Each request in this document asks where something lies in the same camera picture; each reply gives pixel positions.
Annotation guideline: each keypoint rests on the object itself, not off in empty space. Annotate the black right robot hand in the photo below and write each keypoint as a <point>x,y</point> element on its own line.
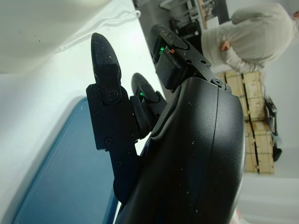
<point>198,140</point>

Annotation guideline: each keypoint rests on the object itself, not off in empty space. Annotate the person in beige hoodie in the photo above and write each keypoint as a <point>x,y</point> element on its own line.
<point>257,35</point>

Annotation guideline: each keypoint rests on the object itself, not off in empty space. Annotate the wooden crate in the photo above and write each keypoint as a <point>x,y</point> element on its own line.
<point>254,130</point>

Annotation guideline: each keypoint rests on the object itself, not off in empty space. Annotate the dark metal shelf rack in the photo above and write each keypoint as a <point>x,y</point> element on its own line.
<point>187,14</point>

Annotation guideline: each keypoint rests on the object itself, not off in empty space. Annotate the blue plastic tray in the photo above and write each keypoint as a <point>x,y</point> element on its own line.
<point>65,175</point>

